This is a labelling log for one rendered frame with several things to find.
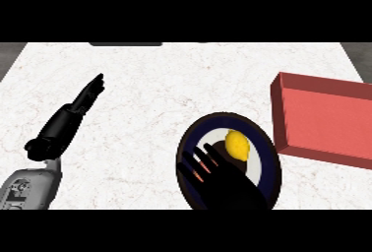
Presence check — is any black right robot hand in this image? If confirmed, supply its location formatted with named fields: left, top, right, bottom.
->
left=176, top=143, right=270, bottom=211

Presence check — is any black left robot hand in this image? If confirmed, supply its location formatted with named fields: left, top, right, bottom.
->
left=24, top=73, right=107, bottom=162

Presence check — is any dark blue rimmed plate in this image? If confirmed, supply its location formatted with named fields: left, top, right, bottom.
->
left=175, top=111, right=284, bottom=211

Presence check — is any yellow squash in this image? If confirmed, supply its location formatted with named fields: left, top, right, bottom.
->
left=225, top=129, right=253, bottom=162

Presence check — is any red cardboard box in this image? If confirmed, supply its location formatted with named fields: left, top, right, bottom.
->
left=269, top=72, right=372, bottom=170

